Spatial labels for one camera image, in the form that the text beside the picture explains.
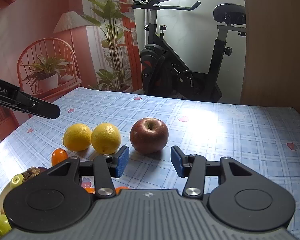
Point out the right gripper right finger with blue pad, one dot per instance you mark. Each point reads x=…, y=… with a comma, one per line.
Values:
x=192, y=167

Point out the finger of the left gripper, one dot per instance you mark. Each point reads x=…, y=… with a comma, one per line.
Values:
x=29, y=104

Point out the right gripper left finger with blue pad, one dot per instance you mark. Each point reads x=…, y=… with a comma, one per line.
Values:
x=106, y=168

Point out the orange mandarin front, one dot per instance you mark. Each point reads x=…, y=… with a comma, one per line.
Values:
x=105, y=191

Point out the orange mandarin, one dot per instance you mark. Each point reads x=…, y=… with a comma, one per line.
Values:
x=58, y=156
x=105, y=191

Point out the red apple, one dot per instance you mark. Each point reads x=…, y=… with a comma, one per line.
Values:
x=149, y=135

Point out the dark purple mangosteen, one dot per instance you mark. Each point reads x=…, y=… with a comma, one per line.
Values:
x=32, y=172

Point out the green apple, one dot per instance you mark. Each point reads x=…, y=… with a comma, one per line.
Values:
x=4, y=226
x=16, y=181

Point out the right yellow lemon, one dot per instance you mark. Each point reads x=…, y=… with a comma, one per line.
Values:
x=106, y=138

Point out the yellow lemon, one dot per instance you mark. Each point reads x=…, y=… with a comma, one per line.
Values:
x=77, y=137
x=106, y=138

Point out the left yellow lemon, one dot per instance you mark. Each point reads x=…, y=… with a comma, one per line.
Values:
x=77, y=137

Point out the printed room backdrop poster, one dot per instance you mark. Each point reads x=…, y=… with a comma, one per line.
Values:
x=51, y=47

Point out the blue plaid tablecloth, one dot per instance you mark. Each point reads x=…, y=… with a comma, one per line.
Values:
x=266, y=139

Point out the black exercise bike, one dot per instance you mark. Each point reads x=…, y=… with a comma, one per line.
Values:
x=193, y=52

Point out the beige round plate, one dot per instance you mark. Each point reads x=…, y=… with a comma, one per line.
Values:
x=3, y=194

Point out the wooden wardrobe panel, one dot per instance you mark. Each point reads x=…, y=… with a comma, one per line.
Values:
x=272, y=59

